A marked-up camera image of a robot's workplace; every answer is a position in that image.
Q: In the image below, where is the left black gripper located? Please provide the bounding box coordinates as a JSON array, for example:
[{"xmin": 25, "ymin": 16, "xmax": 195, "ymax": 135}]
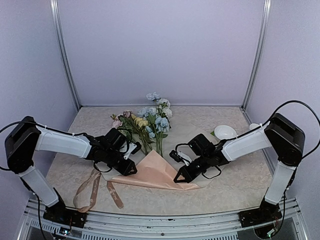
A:
[{"xmin": 103, "ymin": 148, "xmax": 138, "ymax": 176}]

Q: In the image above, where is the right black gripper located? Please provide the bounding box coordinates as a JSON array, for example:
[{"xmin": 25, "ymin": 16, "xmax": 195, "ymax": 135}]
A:
[{"xmin": 174, "ymin": 153, "xmax": 211, "ymax": 183}]

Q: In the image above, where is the pink wrapping paper sheet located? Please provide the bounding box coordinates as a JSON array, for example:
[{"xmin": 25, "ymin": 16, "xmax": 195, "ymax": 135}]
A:
[{"xmin": 102, "ymin": 150, "xmax": 211, "ymax": 191}]

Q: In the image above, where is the yellow rose bunch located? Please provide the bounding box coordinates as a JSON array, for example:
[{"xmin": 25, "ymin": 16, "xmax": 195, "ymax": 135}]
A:
[{"xmin": 130, "ymin": 113, "xmax": 153, "ymax": 155}]

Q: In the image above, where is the pink rose stem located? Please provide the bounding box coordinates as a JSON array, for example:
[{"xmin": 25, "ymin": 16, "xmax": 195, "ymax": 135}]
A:
[{"xmin": 110, "ymin": 110, "xmax": 133, "ymax": 134}]

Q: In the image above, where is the white rose stem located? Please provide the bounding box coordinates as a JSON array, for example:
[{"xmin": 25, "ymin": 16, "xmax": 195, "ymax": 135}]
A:
[{"xmin": 160, "ymin": 107, "xmax": 173, "ymax": 119}]

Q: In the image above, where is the white pink flower stem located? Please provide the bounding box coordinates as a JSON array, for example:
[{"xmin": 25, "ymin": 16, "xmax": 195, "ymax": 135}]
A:
[{"xmin": 155, "ymin": 98, "xmax": 171, "ymax": 108}]

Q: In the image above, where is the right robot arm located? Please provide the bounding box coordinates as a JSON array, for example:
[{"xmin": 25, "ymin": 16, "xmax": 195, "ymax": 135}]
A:
[{"xmin": 169, "ymin": 113, "xmax": 306, "ymax": 222}]

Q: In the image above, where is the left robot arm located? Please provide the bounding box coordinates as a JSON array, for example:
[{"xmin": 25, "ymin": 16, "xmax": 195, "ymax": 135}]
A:
[{"xmin": 1, "ymin": 116, "xmax": 138, "ymax": 223}]

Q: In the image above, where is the tan ribbon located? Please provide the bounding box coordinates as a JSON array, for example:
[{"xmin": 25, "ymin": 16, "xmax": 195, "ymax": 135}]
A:
[{"xmin": 72, "ymin": 169, "xmax": 124, "ymax": 213}]

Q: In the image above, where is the white ceramic bowl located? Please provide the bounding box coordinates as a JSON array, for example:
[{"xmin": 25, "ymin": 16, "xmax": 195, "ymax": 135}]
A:
[{"xmin": 213, "ymin": 125, "xmax": 237, "ymax": 140}]

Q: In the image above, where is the light blue cup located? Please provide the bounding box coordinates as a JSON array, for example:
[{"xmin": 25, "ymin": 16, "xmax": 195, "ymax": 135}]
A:
[{"xmin": 249, "ymin": 123, "xmax": 260, "ymax": 130}]

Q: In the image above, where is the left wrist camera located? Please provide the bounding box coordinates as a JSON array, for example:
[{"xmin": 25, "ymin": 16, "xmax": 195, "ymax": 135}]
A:
[{"xmin": 119, "ymin": 141, "xmax": 142, "ymax": 160}]

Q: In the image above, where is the front aluminium rail base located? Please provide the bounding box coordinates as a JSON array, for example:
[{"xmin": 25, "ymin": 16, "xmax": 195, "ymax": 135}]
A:
[{"xmin": 14, "ymin": 198, "xmax": 311, "ymax": 240}]

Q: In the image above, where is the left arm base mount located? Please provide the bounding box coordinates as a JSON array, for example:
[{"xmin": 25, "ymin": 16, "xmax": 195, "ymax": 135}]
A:
[{"xmin": 43, "ymin": 198, "xmax": 87, "ymax": 228}]

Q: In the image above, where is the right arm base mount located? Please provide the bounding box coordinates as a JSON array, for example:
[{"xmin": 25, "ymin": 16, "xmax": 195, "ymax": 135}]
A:
[{"xmin": 238, "ymin": 199, "xmax": 282, "ymax": 228}]

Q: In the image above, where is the left aluminium frame post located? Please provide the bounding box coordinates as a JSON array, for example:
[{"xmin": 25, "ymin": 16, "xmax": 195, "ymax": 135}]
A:
[{"xmin": 50, "ymin": 0, "xmax": 82, "ymax": 111}]

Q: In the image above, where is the aluminium frame post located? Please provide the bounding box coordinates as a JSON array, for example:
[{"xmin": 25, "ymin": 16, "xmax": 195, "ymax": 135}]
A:
[
  {"xmin": 50, "ymin": 0, "xmax": 82, "ymax": 111},
  {"xmin": 241, "ymin": 0, "xmax": 272, "ymax": 112}
]

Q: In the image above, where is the right aluminium frame post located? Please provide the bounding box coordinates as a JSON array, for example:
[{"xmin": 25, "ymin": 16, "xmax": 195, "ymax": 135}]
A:
[{"xmin": 241, "ymin": 0, "xmax": 272, "ymax": 112}]

